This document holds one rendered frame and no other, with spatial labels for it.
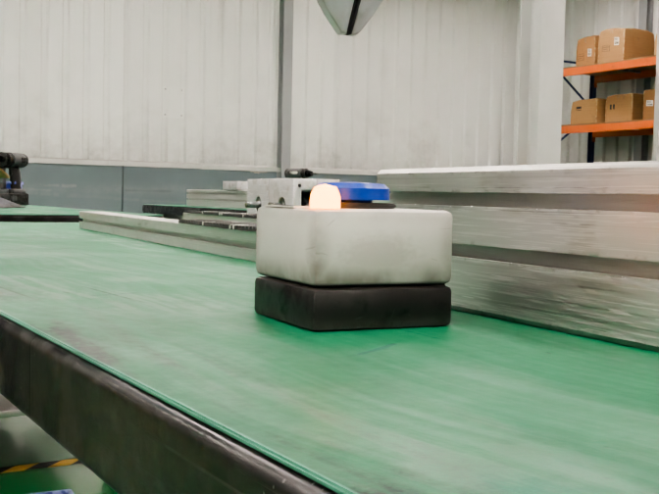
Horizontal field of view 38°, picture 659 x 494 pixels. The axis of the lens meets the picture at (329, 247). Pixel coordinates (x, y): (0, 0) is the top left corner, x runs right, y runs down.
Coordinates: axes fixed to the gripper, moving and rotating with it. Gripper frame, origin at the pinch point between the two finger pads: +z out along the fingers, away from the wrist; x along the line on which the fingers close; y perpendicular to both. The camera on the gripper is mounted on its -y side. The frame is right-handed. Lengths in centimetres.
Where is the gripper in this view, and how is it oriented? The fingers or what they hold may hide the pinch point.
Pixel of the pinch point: (354, 8)
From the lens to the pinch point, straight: 52.9
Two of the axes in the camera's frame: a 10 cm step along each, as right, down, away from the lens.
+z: -0.2, 10.0, 0.5
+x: -9.0, 0.0, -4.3
